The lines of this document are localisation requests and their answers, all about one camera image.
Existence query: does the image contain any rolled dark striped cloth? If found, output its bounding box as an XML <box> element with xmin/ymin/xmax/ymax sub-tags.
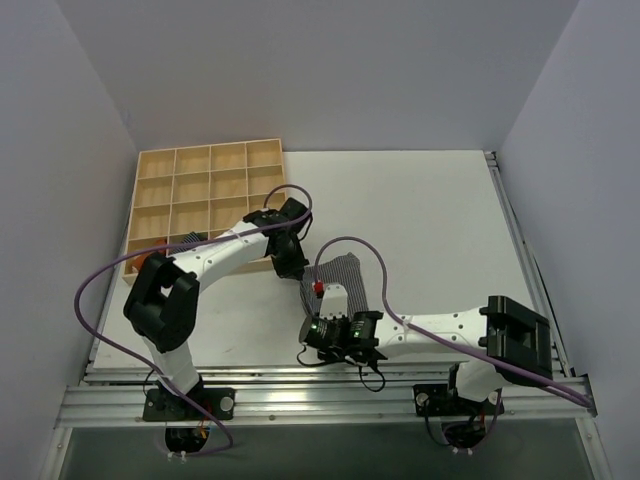
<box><xmin>176</xmin><ymin>232</ymin><xmax>208</xmax><ymax>252</ymax></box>

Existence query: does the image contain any striped grey underwear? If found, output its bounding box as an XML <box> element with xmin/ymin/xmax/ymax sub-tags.
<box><xmin>297</xmin><ymin>252</ymin><xmax>371</xmax><ymax>316</ymax></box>

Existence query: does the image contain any rolled orange cloth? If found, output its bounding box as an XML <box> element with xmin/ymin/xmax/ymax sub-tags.
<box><xmin>131</xmin><ymin>238</ymin><xmax>167</xmax><ymax>274</ymax></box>

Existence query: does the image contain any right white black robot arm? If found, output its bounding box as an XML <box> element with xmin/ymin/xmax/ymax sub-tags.
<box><xmin>299</xmin><ymin>295</ymin><xmax>553</xmax><ymax>413</ymax></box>

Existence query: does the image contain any aluminium frame rail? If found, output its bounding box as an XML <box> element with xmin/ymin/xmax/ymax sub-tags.
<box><xmin>58</xmin><ymin>150</ymin><xmax>592</xmax><ymax>479</ymax></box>

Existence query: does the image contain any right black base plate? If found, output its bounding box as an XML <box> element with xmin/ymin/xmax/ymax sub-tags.
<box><xmin>412</xmin><ymin>383</ymin><xmax>505</xmax><ymax>418</ymax></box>

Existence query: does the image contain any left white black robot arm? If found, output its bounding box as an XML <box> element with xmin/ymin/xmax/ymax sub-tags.
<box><xmin>123</xmin><ymin>198</ymin><xmax>311</xmax><ymax>419</ymax></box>

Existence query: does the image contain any wooden compartment tray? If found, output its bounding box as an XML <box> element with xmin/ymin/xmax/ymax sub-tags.
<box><xmin>126</xmin><ymin>138</ymin><xmax>287</xmax><ymax>253</ymax></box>

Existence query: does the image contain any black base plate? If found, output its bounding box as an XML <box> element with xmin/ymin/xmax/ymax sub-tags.
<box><xmin>142</xmin><ymin>386</ymin><xmax>236</xmax><ymax>422</ymax></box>
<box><xmin>412</xmin><ymin>383</ymin><xmax>505</xmax><ymax>418</ymax></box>

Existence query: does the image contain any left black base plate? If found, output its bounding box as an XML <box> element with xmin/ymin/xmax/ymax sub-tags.
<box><xmin>142</xmin><ymin>386</ymin><xmax>236</xmax><ymax>422</ymax></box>

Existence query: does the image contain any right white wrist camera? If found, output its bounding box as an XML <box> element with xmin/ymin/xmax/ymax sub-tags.
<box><xmin>313</xmin><ymin>281</ymin><xmax>348</xmax><ymax>320</ymax></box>

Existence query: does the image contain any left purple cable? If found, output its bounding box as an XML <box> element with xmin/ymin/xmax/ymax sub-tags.
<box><xmin>73</xmin><ymin>184</ymin><xmax>315</xmax><ymax>457</ymax></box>

